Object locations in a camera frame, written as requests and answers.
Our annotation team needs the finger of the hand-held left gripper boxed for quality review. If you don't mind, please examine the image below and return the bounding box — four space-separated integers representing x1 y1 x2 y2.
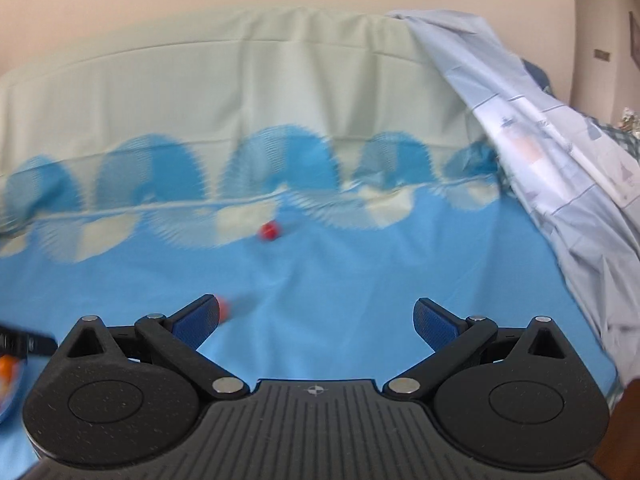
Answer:
0 327 58 359

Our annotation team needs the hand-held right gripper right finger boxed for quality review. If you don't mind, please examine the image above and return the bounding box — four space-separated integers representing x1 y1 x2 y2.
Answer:
382 298 572 400

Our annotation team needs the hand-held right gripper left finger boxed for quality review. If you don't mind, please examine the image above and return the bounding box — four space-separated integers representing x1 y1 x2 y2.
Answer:
59 294 251 401

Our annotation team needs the small orange tangerine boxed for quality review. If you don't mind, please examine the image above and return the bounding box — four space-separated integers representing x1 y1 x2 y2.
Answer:
0 355 25 397

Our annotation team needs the blue fan-print bedsheet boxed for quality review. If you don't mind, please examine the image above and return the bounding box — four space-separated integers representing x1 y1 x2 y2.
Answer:
0 7 621 480

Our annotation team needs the pale blue printed quilt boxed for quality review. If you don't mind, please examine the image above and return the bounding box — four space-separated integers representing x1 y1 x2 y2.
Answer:
387 9 640 383

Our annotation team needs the brown wooden furniture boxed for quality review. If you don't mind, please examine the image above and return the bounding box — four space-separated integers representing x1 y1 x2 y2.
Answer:
595 377 640 480

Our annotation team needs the blue checked cloth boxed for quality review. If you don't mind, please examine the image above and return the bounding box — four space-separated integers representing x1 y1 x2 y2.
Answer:
520 57 640 181

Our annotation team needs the wall picture frame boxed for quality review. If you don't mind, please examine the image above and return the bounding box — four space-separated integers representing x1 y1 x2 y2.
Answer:
628 10 640 68

